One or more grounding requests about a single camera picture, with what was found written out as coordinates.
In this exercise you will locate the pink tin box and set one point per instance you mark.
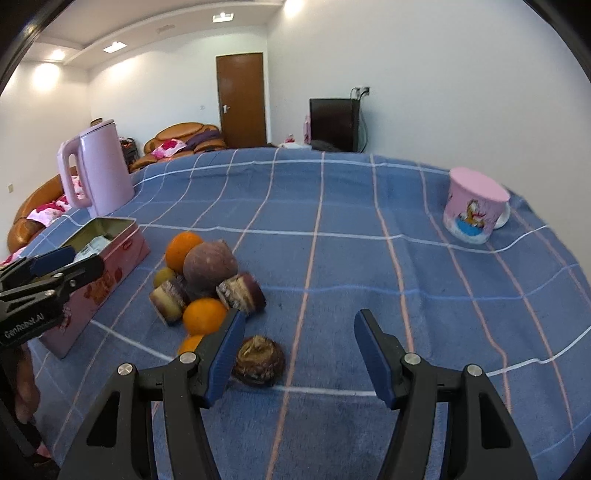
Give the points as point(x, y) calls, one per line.
point(106, 286)

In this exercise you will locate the round purple fruit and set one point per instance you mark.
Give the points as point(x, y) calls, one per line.
point(210, 267)

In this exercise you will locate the white flat box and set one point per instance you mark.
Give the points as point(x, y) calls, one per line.
point(288, 144)

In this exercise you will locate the pink electric kettle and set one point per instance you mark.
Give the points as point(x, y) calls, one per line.
point(104, 170)

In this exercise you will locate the wall socket with plugs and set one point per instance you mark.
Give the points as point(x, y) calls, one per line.
point(362, 91)

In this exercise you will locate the brown leather sofa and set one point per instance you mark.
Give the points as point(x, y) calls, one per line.
point(34, 198)
point(184, 131)

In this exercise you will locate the person's left hand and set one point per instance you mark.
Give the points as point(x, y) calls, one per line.
point(25, 387)

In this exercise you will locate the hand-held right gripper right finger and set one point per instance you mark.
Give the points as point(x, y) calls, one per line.
point(376, 364)

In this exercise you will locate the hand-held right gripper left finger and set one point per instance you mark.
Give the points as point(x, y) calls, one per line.
point(228, 360)

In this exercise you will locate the pink floral cushion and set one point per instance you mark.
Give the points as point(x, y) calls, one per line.
point(168, 147)
point(46, 210)

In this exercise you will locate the black television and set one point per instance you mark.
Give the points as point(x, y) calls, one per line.
point(334, 122)

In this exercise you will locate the cluttered side table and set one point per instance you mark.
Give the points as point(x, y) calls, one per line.
point(128, 150)

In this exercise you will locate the square ceiling light panel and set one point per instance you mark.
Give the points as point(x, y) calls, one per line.
point(223, 17)
point(114, 46)

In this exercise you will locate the small green fruit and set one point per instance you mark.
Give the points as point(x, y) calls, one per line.
point(164, 277)

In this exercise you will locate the purple cloth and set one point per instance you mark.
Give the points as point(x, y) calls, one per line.
point(203, 137)

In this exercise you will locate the brown round cake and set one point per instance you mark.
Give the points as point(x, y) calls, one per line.
point(258, 367)
point(242, 293)

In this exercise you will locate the printed paper booklet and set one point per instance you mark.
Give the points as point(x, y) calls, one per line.
point(94, 247)

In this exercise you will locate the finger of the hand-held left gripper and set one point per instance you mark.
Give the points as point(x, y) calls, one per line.
point(53, 259)
point(78, 273)

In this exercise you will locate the layered cake piece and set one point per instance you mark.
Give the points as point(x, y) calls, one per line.
point(168, 300)

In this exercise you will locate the pink cartoon cup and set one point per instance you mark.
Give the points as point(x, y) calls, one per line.
point(475, 203)

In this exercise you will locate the orange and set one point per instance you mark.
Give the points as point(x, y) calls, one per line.
point(190, 344)
point(183, 249)
point(204, 316)

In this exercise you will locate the brown wooden door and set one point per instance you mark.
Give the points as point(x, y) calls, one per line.
point(240, 101)

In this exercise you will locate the blue plaid blanket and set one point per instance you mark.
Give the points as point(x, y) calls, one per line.
point(346, 230)

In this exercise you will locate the pink bag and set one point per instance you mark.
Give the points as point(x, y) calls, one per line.
point(305, 129)

